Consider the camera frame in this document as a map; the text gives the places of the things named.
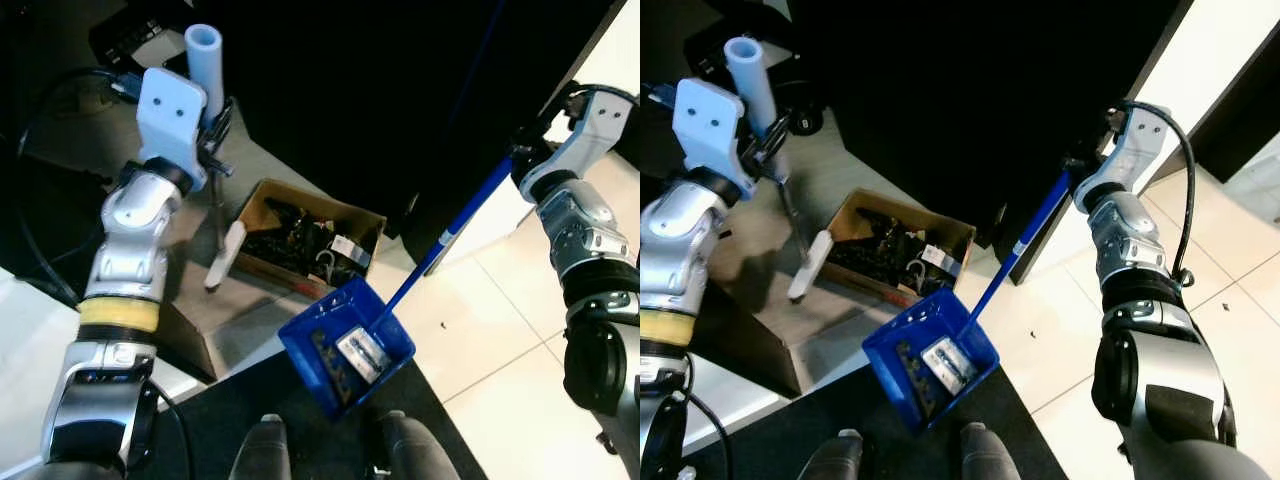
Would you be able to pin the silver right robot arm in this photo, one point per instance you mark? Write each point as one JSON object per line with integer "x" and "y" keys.
{"x": 590, "y": 260}
{"x": 1150, "y": 330}

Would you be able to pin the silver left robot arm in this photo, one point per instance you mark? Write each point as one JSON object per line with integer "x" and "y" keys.
{"x": 125, "y": 250}
{"x": 675, "y": 260}

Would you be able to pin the black floor mat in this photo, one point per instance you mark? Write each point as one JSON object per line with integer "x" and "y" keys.
{"x": 215, "y": 410}
{"x": 770, "y": 430}

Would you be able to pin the brown cardboard box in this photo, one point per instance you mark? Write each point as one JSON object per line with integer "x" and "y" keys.
{"x": 850, "y": 215}
{"x": 262, "y": 205}

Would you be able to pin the large black cabinet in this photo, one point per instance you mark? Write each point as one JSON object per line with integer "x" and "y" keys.
{"x": 400, "y": 90}
{"x": 960, "y": 90}

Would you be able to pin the white labelled black item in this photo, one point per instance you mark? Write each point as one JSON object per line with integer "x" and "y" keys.
{"x": 350, "y": 250}
{"x": 938, "y": 260}

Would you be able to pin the small white grey box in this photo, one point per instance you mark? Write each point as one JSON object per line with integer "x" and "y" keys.
{"x": 362, "y": 355}
{"x": 948, "y": 365}

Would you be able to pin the grey right robot foot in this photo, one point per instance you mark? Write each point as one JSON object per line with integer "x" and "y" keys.
{"x": 988, "y": 455}
{"x": 415, "y": 450}

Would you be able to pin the grey robot foot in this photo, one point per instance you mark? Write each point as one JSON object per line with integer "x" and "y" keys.
{"x": 415, "y": 450}
{"x": 832, "y": 458}
{"x": 262, "y": 450}
{"x": 988, "y": 455}

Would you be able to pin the grey left robot foot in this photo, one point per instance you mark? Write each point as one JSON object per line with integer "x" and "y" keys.
{"x": 262, "y": 450}
{"x": 832, "y": 458}

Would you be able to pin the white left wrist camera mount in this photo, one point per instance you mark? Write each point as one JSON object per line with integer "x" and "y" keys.
{"x": 168, "y": 115}
{"x": 708, "y": 125}

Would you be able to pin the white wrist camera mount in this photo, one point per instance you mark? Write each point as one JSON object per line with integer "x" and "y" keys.
{"x": 168, "y": 115}
{"x": 600, "y": 125}
{"x": 708, "y": 125}
{"x": 1135, "y": 150}

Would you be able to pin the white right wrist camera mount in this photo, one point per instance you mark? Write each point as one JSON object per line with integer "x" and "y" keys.
{"x": 1135, "y": 150}
{"x": 600, "y": 125}

